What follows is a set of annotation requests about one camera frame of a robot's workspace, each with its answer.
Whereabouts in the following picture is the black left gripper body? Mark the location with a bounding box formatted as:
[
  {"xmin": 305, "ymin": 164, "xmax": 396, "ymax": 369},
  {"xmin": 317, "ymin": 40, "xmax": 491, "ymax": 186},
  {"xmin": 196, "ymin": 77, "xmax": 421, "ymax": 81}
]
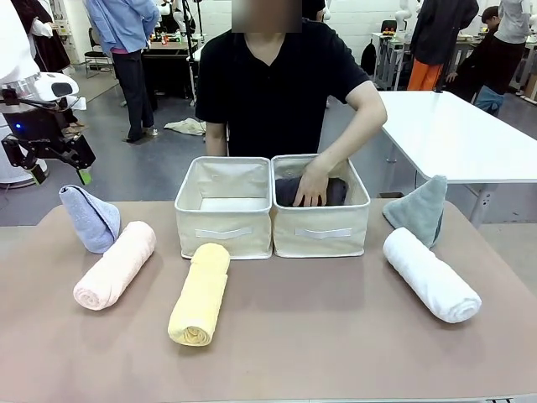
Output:
[{"xmin": 0, "ymin": 100, "xmax": 73, "ymax": 157}]

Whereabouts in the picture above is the lavender cone-folded towel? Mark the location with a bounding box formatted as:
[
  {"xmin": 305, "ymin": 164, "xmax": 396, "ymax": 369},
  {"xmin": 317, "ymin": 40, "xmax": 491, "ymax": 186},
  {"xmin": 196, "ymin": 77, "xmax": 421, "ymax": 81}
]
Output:
[{"xmin": 58, "ymin": 184, "xmax": 123, "ymax": 255}]

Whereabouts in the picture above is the pink towel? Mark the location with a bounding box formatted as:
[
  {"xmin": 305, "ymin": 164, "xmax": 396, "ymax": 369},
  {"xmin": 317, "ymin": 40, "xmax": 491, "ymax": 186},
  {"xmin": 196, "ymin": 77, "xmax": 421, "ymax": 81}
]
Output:
[{"xmin": 73, "ymin": 221, "xmax": 158, "ymax": 311}]

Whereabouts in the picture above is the yellow towel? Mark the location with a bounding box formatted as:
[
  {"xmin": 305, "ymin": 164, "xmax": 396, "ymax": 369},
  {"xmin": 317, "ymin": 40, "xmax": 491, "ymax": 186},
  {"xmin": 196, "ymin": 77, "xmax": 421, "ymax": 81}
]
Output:
[{"xmin": 167, "ymin": 243, "xmax": 232, "ymax": 348}]

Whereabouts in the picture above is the dark grey towel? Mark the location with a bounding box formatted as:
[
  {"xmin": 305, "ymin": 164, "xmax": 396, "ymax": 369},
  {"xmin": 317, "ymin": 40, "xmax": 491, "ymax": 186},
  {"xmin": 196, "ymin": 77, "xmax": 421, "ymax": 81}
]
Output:
[{"xmin": 274, "ymin": 176, "xmax": 349, "ymax": 207}]

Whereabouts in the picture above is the grey-green cone-folded towel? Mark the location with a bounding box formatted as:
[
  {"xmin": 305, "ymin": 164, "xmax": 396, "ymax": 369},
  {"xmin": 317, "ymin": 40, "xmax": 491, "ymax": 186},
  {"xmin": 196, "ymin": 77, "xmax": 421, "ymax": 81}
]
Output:
[{"xmin": 382, "ymin": 174, "xmax": 449, "ymax": 249}]

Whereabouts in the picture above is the white towel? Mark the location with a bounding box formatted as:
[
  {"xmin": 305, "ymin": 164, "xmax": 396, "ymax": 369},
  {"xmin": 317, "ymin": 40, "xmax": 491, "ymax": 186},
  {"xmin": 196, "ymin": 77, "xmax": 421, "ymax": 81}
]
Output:
[{"xmin": 382, "ymin": 228, "xmax": 482, "ymax": 324}]

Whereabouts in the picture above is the person's right forearm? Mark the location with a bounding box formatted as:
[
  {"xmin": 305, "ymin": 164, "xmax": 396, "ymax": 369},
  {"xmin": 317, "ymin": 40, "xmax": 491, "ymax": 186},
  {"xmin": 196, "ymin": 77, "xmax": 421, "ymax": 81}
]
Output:
[{"xmin": 205, "ymin": 121, "xmax": 230, "ymax": 159}]

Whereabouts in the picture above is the person's left forearm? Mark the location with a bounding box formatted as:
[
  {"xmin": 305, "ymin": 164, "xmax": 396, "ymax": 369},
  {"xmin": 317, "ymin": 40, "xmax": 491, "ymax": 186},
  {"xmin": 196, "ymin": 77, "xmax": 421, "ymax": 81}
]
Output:
[{"xmin": 312, "ymin": 98, "xmax": 388, "ymax": 175}]

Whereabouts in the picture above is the person's left hand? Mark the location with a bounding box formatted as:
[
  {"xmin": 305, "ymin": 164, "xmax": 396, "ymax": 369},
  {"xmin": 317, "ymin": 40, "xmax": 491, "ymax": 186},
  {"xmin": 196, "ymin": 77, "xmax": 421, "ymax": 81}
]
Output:
[{"xmin": 291, "ymin": 161, "xmax": 331, "ymax": 208}]

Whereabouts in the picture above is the white cylindrical air purifier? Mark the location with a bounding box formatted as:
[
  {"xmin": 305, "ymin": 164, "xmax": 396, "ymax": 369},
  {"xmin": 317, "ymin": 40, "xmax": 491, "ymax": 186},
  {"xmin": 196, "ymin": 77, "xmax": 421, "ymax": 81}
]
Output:
[{"xmin": 0, "ymin": 155, "xmax": 50, "ymax": 188}]

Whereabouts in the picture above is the bystander in black dress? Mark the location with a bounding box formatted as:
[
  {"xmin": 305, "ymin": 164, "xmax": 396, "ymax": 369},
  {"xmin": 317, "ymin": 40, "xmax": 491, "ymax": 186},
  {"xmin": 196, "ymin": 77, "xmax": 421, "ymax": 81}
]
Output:
[{"xmin": 24, "ymin": 0, "xmax": 88, "ymax": 136}]

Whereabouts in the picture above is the black office chair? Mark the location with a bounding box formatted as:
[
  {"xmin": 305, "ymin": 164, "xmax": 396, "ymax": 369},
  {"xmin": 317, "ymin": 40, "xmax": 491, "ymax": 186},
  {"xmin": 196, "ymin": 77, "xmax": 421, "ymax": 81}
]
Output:
[{"xmin": 83, "ymin": 27, "xmax": 117, "ymax": 80}]

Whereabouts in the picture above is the crumpled cloth on floor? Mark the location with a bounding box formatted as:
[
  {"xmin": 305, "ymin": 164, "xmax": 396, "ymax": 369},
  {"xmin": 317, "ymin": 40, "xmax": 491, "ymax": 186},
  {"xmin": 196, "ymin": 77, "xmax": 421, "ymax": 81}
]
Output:
[{"xmin": 163, "ymin": 118, "xmax": 207, "ymax": 137}]

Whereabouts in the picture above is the bystander in blue shirt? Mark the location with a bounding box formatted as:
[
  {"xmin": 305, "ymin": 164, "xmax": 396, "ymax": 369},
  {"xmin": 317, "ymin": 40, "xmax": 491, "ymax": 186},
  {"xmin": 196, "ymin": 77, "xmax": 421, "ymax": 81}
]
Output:
[{"xmin": 82, "ymin": 0, "xmax": 163, "ymax": 144}]

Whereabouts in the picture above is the black desk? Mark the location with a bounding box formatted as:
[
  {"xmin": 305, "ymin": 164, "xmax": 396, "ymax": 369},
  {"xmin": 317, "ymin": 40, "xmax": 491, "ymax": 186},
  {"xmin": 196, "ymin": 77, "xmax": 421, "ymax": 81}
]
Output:
[{"xmin": 141, "ymin": 38, "xmax": 199, "ymax": 111}]

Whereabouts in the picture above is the black stand pole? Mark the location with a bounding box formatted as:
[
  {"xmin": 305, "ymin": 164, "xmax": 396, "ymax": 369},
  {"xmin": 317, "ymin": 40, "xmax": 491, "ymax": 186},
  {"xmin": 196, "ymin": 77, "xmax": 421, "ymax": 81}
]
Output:
[{"xmin": 180, "ymin": 0, "xmax": 205, "ymax": 107}]

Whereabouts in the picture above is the beige fabric storage box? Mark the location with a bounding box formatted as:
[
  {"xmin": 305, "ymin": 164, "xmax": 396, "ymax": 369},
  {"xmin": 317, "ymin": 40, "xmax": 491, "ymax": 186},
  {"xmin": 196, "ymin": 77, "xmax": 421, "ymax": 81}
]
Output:
[
  {"xmin": 174, "ymin": 155, "xmax": 274, "ymax": 260},
  {"xmin": 270, "ymin": 153, "xmax": 372, "ymax": 259}
]

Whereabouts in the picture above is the small white desk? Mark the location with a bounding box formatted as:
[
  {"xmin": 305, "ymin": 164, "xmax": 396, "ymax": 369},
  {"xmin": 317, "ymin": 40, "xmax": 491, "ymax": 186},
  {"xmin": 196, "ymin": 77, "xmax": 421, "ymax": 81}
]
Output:
[{"xmin": 186, "ymin": 40, "xmax": 211, "ymax": 64}]

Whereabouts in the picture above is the person torso black shirt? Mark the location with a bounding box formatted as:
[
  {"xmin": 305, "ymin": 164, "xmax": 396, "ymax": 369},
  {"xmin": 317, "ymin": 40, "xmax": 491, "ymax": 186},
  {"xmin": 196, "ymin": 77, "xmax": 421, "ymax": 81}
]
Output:
[{"xmin": 195, "ymin": 18, "xmax": 373, "ymax": 160}]

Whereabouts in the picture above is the brown table mat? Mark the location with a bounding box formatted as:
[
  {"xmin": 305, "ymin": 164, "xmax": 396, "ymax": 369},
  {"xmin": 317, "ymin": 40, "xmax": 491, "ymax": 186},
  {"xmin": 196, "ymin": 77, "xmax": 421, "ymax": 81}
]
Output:
[{"xmin": 0, "ymin": 198, "xmax": 537, "ymax": 390}]

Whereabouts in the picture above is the black backpack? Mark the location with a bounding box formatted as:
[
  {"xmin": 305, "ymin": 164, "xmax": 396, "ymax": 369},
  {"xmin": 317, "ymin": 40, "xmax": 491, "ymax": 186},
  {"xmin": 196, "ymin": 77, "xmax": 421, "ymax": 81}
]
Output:
[{"xmin": 360, "ymin": 40, "xmax": 378, "ymax": 77}]

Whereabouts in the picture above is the large white table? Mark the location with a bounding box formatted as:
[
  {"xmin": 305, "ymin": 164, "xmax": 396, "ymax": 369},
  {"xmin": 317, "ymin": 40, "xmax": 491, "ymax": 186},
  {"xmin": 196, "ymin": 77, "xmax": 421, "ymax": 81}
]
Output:
[{"xmin": 376, "ymin": 90, "xmax": 537, "ymax": 226}]

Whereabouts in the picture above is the bystander in orange trousers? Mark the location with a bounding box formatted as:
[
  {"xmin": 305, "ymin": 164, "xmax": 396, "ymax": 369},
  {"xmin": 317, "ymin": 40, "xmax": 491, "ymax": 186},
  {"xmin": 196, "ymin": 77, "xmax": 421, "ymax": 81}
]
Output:
[{"xmin": 406, "ymin": 0, "xmax": 480, "ymax": 92}]

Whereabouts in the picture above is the seated bystander in black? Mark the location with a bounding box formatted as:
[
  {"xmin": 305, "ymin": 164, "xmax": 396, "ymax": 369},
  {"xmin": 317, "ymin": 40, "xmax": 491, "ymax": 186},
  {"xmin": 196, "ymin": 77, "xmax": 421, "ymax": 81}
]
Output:
[{"xmin": 446, "ymin": 5, "xmax": 526, "ymax": 118}]

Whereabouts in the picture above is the bystander in grey top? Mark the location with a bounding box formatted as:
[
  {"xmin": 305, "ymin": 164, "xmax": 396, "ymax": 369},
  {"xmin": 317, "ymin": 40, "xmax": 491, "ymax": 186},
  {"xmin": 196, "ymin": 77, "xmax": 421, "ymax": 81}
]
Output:
[{"xmin": 493, "ymin": 0, "xmax": 532, "ymax": 45}]

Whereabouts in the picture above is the grey metal frame table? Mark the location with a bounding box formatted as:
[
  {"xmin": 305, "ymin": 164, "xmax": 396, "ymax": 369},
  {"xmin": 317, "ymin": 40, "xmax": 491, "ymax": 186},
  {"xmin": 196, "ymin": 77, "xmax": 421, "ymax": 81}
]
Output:
[{"xmin": 371, "ymin": 29, "xmax": 419, "ymax": 92}]

